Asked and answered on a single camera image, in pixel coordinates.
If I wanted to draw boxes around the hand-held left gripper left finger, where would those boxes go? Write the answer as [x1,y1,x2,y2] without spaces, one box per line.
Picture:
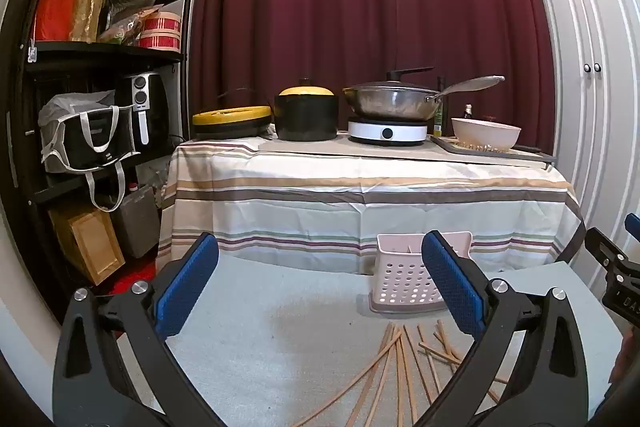
[52,232,221,427]

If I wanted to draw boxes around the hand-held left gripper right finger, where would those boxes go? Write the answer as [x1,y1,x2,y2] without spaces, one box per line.
[421,229,588,427]

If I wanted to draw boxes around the white perforated plastic basket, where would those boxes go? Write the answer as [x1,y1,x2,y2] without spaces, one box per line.
[369,232,473,314]

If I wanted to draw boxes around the pile of wooden chopsticks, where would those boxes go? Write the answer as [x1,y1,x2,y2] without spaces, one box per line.
[292,319,511,427]

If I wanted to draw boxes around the person's right hand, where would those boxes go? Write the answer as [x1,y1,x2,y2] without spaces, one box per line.
[609,332,640,383]

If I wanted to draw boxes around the red cloth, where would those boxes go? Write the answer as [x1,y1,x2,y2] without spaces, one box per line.
[107,257,161,296]

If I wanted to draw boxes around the grey case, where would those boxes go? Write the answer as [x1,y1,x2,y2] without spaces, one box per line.
[111,184,161,259]

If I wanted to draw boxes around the black tray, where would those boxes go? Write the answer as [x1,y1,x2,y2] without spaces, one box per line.
[431,134,557,166]

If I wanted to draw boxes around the striped tablecloth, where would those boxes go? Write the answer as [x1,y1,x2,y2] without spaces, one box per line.
[156,134,586,278]

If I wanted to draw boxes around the white bowl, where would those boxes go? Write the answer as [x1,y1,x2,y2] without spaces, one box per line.
[451,117,522,152]

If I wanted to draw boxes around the white induction cooker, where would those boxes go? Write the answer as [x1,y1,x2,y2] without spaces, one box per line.
[347,116,430,146]

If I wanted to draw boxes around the white wardrobe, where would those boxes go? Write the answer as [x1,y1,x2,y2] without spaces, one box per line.
[537,0,640,290]

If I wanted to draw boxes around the yellow flat electric pan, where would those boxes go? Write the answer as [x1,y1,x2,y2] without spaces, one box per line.
[192,105,274,140]

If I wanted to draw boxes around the black and white tote bag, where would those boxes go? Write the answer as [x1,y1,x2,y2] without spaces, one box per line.
[39,91,142,212]

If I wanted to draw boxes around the black air fryer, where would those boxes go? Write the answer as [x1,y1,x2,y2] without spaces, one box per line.
[116,73,170,148]

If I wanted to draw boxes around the beige board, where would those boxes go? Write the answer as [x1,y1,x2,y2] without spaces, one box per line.
[257,131,556,166]

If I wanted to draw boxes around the stainless steel wok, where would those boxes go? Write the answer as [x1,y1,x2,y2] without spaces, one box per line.
[342,75,506,120]

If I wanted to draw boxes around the black pot with yellow lid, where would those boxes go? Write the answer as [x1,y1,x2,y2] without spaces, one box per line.
[273,78,340,142]

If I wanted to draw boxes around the black shelf unit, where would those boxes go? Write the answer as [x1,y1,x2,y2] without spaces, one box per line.
[0,0,193,310]

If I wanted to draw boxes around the red striped round box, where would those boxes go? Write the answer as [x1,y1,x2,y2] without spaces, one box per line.
[138,11,182,53]

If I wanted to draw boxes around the clear plastic food bags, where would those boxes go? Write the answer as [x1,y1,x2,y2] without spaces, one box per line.
[97,0,159,46]

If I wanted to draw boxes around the gold bag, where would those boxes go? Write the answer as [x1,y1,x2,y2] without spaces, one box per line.
[70,0,110,42]

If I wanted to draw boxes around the red bag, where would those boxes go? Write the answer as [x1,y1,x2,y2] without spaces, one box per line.
[34,0,81,42]

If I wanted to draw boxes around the wooden frame panel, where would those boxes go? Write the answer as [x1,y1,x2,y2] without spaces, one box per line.
[50,202,126,286]

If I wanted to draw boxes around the wok lid with black handle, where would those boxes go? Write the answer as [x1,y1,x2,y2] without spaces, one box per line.
[349,67,435,92]

